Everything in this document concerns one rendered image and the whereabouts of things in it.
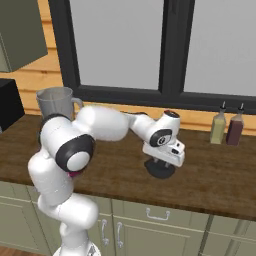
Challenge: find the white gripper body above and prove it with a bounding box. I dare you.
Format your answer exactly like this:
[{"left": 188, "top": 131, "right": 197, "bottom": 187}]
[{"left": 142, "top": 142, "right": 186, "bottom": 168}]

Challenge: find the black round blender lid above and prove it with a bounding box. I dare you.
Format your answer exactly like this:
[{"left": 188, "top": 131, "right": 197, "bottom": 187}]
[{"left": 144, "top": 158, "right": 177, "bottom": 180}]

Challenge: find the grey blender jug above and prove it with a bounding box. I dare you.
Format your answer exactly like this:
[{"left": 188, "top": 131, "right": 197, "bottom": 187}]
[{"left": 35, "top": 86, "right": 84, "bottom": 125}]

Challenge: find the olive drawer front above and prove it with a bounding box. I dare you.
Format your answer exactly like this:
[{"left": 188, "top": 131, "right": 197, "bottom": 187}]
[{"left": 111, "top": 198, "right": 211, "bottom": 232}]

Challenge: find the yellow-green oil bottle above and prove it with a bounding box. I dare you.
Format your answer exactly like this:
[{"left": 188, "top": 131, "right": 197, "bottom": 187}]
[{"left": 209, "top": 101, "right": 227, "bottom": 145}]

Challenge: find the olive cupboard door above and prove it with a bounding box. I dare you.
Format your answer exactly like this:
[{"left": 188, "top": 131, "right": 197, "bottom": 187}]
[
  {"left": 199, "top": 214, "right": 256, "bottom": 256},
  {"left": 112, "top": 215, "right": 205, "bottom": 256},
  {"left": 0, "top": 180, "right": 52, "bottom": 256},
  {"left": 26, "top": 185, "right": 116, "bottom": 256}
]

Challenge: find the dark red sauce bottle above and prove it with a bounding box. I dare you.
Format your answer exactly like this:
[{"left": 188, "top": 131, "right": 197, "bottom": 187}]
[{"left": 225, "top": 102, "right": 245, "bottom": 147}]

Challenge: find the dark framed window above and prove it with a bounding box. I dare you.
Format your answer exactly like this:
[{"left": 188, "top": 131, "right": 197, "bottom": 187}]
[{"left": 47, "top": 0, "right": 256, "bottom": 115}]

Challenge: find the black appliance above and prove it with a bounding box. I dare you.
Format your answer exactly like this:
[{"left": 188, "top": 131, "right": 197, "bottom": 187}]
[{"left": 0, "top": 78, "right": 26, "bottom": 133}]

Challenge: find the silver drawer handle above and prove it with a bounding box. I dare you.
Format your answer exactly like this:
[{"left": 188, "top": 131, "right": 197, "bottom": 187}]
[{"left": 145, "top": 207, "right": 171, "bottom": 222}]

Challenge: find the silver cupboard door handle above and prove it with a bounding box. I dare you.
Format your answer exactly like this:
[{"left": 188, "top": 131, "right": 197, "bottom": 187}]
[
  {"left": 115, "top": 221, "right": 125, "bottom": 250},
  {"left": 100, "top": 218, "right": 110, "bottom": 247}
]

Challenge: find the olive wall cupboard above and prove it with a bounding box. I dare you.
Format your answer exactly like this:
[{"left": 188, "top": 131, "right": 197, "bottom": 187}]
[{"left": 0, "top": 0, "right": 49, "bottom": 73}]

